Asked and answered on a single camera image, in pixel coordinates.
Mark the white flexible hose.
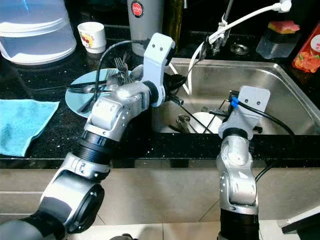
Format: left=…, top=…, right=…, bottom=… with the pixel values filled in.
left=187, top=0, right=292, bottom=93

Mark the dark side cabinet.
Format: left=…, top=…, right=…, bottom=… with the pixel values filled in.
left=282, top=217, right=320, bottom=240

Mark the stainless steel sink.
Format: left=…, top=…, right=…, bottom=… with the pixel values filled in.
left=150, top=59, right=320, bottom=136

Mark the black chopstick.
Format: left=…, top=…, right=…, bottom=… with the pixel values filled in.
left=180, top=104, right=214, bottom=134
left=212, top=99, right=227, bottom=124

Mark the grey drawer front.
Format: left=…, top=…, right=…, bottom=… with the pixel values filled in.
left=0, top=192, right=51, bottom=217
left=0, top=170, right=76, bottom=196

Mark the red peach soap bottle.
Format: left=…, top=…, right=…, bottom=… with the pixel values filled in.
left=292, top=32, right=320, bottom=74

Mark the round steel sink hole cap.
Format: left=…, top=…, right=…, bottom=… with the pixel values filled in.
left=230, top=43, right=250, bottom=55

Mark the light blue plate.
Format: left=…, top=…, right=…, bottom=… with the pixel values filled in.
left=65, top=68, right=131, bottom=119

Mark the silver spoon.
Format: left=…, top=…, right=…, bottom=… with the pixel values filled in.
left=114, top=67, right=133, bottom=86
left=176, top=114, right=192, bottom=133

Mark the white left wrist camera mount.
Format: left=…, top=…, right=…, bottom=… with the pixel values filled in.
left=142, top=32, right=177, bottom=108

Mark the yellow oil bottle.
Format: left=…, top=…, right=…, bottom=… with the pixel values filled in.
left=162, top=0, right=185, bottom=43

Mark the grey tumbler with red logo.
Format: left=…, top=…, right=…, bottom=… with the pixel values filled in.
left=126, top=0, right=165, bottom=57

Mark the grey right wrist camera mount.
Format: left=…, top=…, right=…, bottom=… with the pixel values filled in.
left=220, top=85, right=271, bottom=141

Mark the white printed cup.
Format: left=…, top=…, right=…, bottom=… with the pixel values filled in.
left=78, top=22, right=106, bottom=54

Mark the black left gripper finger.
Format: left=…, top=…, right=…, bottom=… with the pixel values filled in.
left=164, top=71, right=186, bottom=91

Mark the black handled fork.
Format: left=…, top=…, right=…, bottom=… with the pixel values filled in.
left=81, top=56, right=129, bottom=115

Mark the light blue towel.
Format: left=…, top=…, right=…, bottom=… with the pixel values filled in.
left=0, top=99, right=60, bottom=158

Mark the clear plastic sponge box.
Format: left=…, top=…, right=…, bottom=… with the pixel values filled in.
left=256, top=30, right=301, bottom=60

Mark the white bowl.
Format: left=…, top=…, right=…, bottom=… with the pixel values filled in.
left=187, top=111, right=223, bottom=134

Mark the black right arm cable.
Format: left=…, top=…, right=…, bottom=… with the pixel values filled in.
left=237, top=100, right=297, bottom=183

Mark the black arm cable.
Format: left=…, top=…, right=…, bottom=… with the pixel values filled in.
left=96, top=40, right=153, bottom=101
left=237, top=100, right=297, bottom=183

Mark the pink yellow sponge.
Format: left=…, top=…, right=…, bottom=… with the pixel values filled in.
left=268, top=20, right=301, bottom=35

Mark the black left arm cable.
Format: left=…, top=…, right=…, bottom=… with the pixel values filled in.
left=96, top=40, right=153, bottom=101

